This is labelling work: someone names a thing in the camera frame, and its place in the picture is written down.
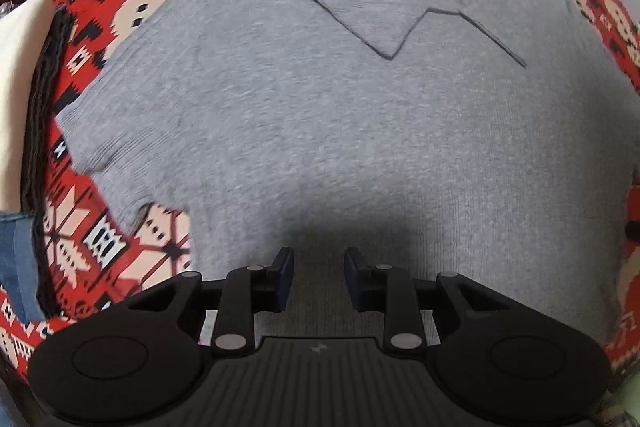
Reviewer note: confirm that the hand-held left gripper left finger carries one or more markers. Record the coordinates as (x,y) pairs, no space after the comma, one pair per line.
(286,277)

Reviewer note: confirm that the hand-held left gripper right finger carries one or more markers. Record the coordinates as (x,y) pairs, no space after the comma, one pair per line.
(352,279)

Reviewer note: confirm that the grey knit shirt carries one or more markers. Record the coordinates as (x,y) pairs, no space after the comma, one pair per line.
(325,107)

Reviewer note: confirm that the blue jeans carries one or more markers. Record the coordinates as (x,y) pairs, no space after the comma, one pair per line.
(17,267)

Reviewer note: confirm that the red patterned blanket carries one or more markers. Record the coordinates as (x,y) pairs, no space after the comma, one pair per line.
(150,2)

